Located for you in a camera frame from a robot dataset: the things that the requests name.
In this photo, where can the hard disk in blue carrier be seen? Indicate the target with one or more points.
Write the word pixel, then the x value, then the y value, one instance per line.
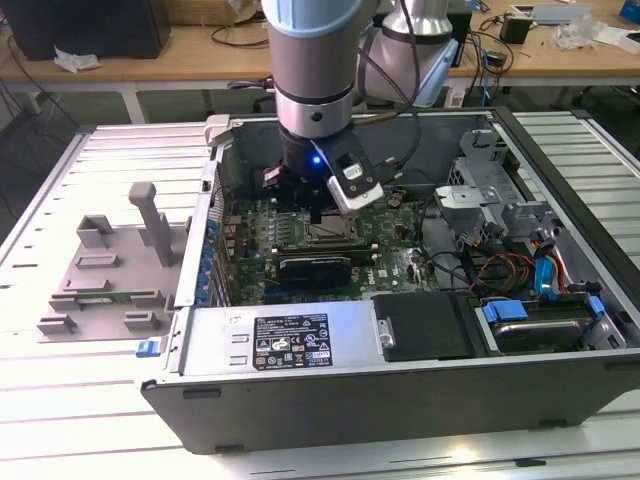
pixel 540 335

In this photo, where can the brown cardboard box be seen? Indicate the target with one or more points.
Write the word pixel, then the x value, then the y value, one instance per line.
pixel 242 11

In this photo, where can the grey power supply with label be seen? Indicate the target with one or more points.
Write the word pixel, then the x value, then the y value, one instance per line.
pixel 215 340

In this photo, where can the small black box device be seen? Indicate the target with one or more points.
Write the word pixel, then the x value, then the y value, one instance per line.
pixel 515 30

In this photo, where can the black plastic shroud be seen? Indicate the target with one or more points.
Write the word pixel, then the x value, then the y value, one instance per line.
pixel 425 325

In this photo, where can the black computer tower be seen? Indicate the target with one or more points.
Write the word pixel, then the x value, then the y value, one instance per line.
pixel 90 25

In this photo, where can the tall black box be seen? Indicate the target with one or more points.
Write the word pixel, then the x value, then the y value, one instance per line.
pixel 464 35

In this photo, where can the green RAM stick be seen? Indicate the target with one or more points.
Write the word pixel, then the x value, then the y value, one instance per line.
pixel 105 300

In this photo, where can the blue card retention clip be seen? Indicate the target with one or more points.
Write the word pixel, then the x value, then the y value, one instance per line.
pixel 201 277
pixel 205 263
pixel 213 228
pixel 208 249
pixel 200 295

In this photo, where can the round coin cell battery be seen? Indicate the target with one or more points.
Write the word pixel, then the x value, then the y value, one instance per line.
pixel 395 201

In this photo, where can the green motherboard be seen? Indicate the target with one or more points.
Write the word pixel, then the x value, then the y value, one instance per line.
pixel 390 240

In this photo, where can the white flat box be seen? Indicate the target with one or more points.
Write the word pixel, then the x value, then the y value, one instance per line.
pixel 625 42

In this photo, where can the wooden desk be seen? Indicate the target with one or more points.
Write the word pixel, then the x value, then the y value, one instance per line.
pixel 200 65

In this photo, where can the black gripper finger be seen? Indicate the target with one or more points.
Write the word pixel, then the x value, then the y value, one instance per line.
pixel 316 210

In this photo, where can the black power adapter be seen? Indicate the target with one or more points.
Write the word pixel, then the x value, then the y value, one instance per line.
pixel 496 59

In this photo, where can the grey tray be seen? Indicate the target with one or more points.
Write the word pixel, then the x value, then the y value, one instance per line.
pixel 560 15

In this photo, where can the crumpled white tissue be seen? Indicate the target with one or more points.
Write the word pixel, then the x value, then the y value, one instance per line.
pixel 75 60

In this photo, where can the black graphics card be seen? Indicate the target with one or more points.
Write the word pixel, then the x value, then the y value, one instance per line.
pixel 315 272

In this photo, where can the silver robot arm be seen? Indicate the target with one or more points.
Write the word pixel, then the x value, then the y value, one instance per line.
pixel 310 60

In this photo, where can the black and grey PC case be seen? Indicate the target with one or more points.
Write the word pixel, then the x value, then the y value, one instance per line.
pixel 350 410

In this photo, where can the silver metal drive cage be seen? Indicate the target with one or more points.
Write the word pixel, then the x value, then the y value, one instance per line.
pixel 467 196

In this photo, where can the silver square CPU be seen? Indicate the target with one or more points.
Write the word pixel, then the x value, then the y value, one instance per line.
pixel 336 230

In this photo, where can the grey parts rack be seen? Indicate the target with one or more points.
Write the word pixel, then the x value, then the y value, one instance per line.
pixel 130 280

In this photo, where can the blue case latch tab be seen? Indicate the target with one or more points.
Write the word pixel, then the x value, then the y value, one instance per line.
pixel 146 349

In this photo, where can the clear plastic wrap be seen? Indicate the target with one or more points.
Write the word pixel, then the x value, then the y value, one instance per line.
pixel 575 32

